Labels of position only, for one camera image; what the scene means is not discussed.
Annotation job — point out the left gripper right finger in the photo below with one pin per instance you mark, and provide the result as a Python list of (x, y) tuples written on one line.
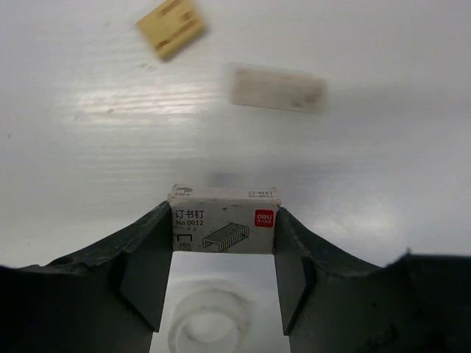
[(331, 301)]

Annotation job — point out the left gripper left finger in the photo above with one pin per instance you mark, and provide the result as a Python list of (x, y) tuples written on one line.
[(106, 297)]

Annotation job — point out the white staples box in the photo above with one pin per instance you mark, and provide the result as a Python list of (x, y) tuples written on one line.
[(223, 220)]

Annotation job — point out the clear tape roll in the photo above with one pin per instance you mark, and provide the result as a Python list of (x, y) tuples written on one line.
[(209, 320)]

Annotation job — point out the grey white eraser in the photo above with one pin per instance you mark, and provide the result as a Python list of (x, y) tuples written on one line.
[(276, 89)]

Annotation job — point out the yellow eraser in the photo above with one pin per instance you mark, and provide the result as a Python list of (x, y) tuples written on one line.
[(171, 26)]

